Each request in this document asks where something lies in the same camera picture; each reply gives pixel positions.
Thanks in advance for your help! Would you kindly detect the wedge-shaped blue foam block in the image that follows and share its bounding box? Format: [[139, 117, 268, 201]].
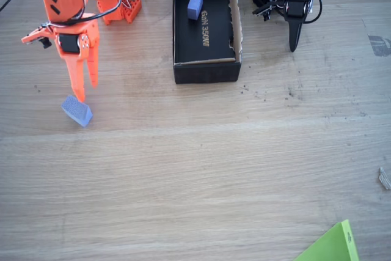
[[60, 94, 93, 128]]

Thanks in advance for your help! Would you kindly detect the black cardboard box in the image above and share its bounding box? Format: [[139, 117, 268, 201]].
[[172, 0, 244, 85]]

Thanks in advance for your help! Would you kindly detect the rectangular blue foam block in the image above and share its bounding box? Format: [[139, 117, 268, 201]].
[[186, 0, 205, 21]]

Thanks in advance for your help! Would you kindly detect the dark blue object at edge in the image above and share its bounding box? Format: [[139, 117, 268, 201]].
[[252, 1, 274, 23]]

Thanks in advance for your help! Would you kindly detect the dark grey tape patch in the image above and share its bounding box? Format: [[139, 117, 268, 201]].
[[368, 34, 391, 57]]

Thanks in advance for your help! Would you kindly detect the light green sheet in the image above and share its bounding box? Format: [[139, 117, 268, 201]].
[[293, 219, 360, 261]]

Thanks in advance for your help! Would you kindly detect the black arm wire bundle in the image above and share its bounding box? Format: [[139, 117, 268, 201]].
[[273, 0, 323, 24]]

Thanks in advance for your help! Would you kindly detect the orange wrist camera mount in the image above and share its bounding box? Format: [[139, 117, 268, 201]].
[[21, 22, 57, 50]]

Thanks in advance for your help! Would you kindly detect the orange arm wire bundle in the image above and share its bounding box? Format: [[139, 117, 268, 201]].
[[48, 0, 131, 26]]

